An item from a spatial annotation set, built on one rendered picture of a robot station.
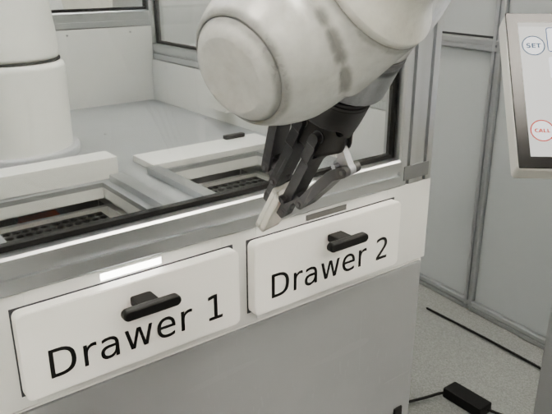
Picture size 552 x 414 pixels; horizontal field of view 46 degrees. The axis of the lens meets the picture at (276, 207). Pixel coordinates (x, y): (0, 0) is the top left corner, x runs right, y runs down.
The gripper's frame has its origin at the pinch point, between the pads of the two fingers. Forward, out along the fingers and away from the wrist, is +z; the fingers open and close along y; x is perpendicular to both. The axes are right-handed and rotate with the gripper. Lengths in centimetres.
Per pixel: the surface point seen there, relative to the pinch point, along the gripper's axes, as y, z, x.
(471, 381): -36, 112, -109
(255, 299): -3.5, 16.9, -0.4
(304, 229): -0.4, 10.3, -10.0
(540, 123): -8, 0, -58
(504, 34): 9, -4, -65
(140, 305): 0.5, 9.2, 17.5
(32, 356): 2.8, 13.6, 29.3
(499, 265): -13, 105, -153
